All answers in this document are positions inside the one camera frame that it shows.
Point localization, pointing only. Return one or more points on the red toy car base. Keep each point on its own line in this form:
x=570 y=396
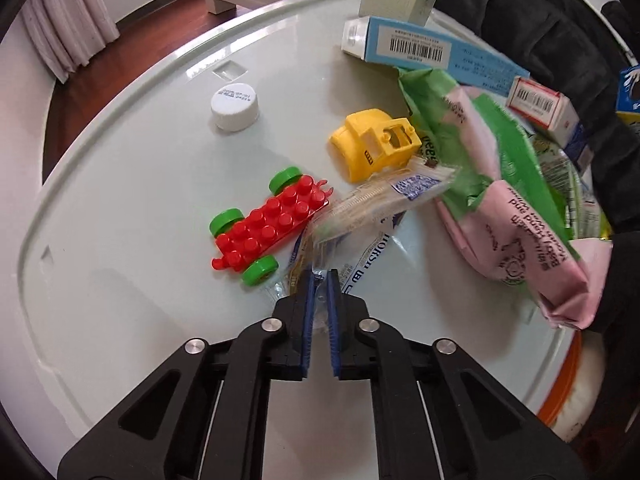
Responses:
x=270 y=220

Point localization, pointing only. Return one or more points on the green printed packet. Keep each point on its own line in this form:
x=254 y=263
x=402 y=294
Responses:
x=565 y=180

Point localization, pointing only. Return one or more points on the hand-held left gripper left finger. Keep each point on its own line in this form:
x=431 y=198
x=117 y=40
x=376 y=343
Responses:
x=308 y=310

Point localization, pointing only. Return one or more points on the clear blue print plastic wrapper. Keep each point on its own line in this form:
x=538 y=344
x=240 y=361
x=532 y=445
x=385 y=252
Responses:
x=372 y=260

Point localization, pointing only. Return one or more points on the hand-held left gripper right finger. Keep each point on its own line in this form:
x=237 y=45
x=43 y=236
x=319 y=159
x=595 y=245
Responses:
x=334 y=310

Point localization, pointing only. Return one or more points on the pale curtain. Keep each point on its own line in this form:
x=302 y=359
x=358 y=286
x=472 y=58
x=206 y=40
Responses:
x=70 y=15

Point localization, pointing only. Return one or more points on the pink green plastic bag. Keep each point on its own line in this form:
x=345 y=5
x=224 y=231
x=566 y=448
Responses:
x=505 y=230

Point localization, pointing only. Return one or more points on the orange white bin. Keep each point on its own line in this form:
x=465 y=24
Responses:
x=575 y=400

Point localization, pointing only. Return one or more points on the white bottle cap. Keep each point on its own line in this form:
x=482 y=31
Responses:
x=234 y=110

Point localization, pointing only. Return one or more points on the small red white box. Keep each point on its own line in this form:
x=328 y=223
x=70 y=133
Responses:
x=540 y=102

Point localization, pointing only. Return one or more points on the yellow toy truck cab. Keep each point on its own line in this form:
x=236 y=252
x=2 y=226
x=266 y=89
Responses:
x=365 y=135

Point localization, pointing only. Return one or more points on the blue printed packet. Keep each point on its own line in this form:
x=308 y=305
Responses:
x=629 y=90

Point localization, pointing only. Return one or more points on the blue white carton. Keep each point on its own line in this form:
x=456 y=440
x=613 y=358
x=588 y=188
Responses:
x=425 y=45

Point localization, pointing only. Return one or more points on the clear toothpick wrapper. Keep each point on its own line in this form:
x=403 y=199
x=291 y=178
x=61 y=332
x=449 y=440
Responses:
x=380 y=195

